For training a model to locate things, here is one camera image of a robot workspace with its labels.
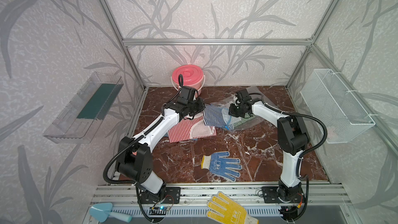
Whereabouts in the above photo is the yellow dotted work glove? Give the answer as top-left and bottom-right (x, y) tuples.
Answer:
(206, 192), (259, 224)

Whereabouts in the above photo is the pink item in basket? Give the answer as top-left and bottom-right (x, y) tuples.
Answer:
(326, 127), (338, 137)

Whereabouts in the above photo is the pink lidded plastic bucket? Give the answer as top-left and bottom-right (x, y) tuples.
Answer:
(171, 65), (206, 97)

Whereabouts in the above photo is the green white striped garment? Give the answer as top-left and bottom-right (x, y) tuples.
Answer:
(231, 113), (255, 129)

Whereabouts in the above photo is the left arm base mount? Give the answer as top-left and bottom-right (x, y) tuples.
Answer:
(138, 186), (181, 204)

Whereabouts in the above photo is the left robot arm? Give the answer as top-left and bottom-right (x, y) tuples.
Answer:
(103, 74), (205, 198)

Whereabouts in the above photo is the blue dotted work glove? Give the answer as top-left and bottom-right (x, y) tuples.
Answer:
(201, 151), (243, 182)

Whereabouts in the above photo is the blue white striped garment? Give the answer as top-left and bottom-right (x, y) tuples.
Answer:
(203, 104), (232, 130)

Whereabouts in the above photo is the red white striped garment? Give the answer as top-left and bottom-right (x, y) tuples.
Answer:
(168, 114), (217, 143)

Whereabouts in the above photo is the clear plastic wall shelf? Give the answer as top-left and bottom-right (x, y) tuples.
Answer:
(43, 72), (124, 144)

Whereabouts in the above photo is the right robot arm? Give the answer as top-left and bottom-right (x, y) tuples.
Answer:
(229, 89), (328, 202)

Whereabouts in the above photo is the light blue hand trowel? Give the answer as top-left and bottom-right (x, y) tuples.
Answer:
(89, 203), (132, 223)

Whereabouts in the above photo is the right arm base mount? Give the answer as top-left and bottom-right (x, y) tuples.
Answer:
(260, 186), (306, 205)

